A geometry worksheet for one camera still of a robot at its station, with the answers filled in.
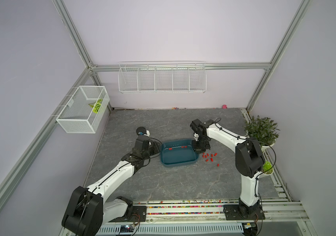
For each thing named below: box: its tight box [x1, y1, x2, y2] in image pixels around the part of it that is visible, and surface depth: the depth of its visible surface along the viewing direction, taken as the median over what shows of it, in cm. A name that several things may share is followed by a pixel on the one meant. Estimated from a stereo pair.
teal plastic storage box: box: [160, 139, 200, 168], surface depth 96 cm
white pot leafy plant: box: [244, 115, 281, 151], surface depth 86 cm
